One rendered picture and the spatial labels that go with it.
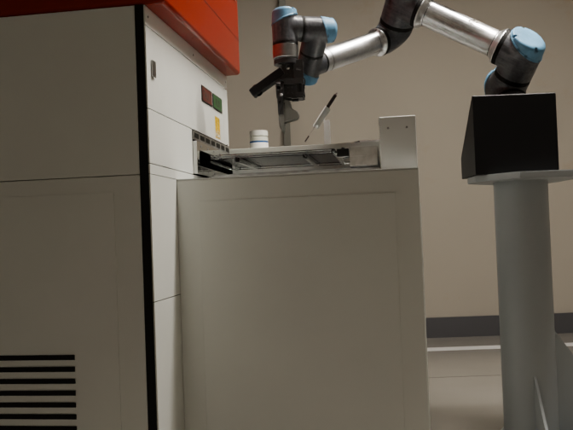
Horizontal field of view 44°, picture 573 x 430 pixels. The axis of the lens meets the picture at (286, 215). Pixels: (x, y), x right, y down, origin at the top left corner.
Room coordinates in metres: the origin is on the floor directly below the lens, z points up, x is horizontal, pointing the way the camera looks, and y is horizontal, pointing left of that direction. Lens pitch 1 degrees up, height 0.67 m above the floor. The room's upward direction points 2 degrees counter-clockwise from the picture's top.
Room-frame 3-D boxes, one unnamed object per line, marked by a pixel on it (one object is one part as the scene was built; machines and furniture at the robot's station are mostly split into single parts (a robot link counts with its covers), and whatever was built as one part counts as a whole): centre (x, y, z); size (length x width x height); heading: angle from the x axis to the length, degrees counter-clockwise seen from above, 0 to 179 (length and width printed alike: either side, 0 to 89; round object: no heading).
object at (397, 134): (2.11, -0.34, 0.89); 0.55 x 0.09 x 0.14; 171
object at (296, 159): (2.23, 0.01, 0.90); 0.34 x 0.34 x 0.01; 81
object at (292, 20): (2.10, -0.02, 1.28); 0.09 x 0.08 x 0.11; 105
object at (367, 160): (2.20, -0.25, 0.87); 0.36 x 0.08 x 0.03; 171
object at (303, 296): (2.29, -0.11, 0.41); 0.96 x 0.64 x 0.82; 171
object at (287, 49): (2.10, -0.02, 1.20); 0.08 x 0.08 x 0.05
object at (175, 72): (2.07, 0.26, 1.02); 0.81 x 0.03 x 0.40; 171
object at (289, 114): (2.08, -0.02, 1.01); 0.06 x 0.03 x 0.09; 86
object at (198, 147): (2.24, 0.22, 0.89); 0.44 x 0.02 x 0.10; 171
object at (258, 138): (2.72, 0.09, 1.01); 0.07 x 0.07 x 0.10
